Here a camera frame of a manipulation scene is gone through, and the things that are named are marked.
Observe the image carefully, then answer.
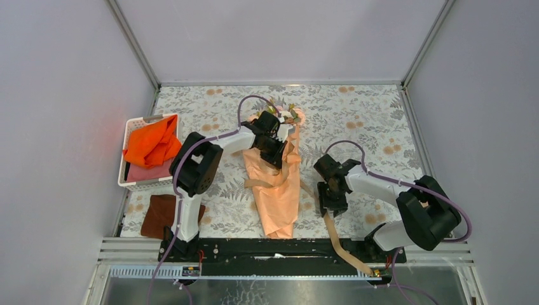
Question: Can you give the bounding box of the brown cloth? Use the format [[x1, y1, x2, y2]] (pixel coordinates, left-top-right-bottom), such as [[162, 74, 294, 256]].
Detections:
[[140, 194, 207, 241]]

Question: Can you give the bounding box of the pink fake flower bouquet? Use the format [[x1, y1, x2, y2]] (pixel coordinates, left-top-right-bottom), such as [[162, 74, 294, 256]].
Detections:
[[237, 95, 306, 126]]

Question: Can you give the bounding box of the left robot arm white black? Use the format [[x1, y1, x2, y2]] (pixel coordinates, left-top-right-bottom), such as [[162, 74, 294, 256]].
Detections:
[[163, 111, 293, 261]]

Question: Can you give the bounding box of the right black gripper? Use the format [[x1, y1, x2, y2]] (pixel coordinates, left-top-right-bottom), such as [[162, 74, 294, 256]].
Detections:
[[317, 180, 347, 217]]

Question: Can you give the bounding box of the white plastic basket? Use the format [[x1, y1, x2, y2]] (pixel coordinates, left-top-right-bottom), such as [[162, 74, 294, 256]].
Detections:
[[118, 113, 182, 191]]

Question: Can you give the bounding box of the floral patterned table mat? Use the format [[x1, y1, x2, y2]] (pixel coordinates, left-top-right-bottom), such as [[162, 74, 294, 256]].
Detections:
[[122, 85, 442, 240]]

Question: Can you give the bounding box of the beige kraft wrapping paper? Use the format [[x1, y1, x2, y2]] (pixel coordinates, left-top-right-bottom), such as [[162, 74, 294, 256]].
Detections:
[[242, 125, 301, 239]]

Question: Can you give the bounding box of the tan satin ribbon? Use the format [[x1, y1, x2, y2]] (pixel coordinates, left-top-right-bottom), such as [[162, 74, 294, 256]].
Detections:
[[243, 126, 376, 278]]

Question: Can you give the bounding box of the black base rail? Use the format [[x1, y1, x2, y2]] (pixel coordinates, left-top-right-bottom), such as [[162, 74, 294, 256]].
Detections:
[[158, 238, 407, 276]]

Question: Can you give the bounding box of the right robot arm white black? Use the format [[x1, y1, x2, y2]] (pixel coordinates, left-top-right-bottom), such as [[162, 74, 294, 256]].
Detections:
[[314, 154, 462, 262]]

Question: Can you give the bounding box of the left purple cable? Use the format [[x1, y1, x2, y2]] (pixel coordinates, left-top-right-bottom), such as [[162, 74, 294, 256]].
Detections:
[[145, 95, 281, 305]]

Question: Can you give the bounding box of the orange cloth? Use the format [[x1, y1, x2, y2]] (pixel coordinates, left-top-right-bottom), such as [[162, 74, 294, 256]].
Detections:
[[123, 114, 182, 169]]

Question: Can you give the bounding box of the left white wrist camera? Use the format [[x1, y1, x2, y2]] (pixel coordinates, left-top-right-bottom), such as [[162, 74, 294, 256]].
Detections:
[[276, 123, 295, 142]]

